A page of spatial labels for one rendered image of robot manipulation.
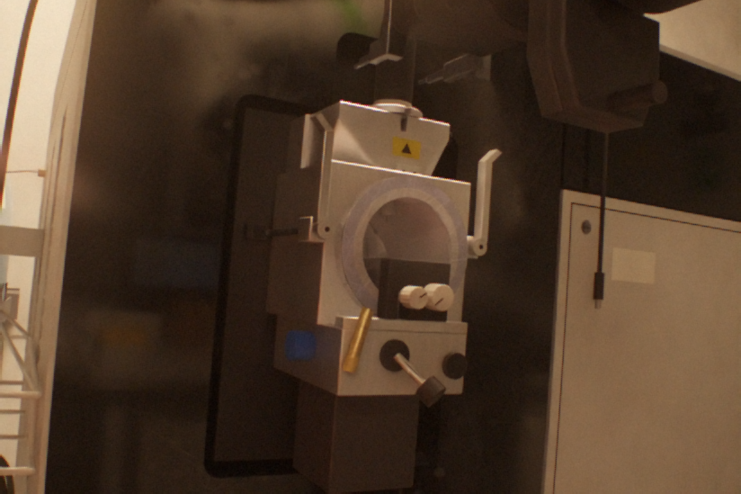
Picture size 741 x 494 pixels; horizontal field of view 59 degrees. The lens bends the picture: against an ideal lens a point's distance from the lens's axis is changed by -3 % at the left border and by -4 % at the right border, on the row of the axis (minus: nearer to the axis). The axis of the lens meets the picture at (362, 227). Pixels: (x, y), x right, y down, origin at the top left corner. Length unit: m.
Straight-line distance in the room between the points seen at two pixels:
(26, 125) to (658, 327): 1.31
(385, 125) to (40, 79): 1.25
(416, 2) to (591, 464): 0.44
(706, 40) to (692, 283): 2.24
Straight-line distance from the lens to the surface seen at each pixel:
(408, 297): 0.37
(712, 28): 2.99
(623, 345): 0.67
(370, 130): 0.42
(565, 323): 0.61
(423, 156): 0.44
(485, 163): 0.44
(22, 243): 0.75
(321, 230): 0.38
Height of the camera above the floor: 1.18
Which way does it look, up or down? 5 degrees up
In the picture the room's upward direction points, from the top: 4 degrees clockwise
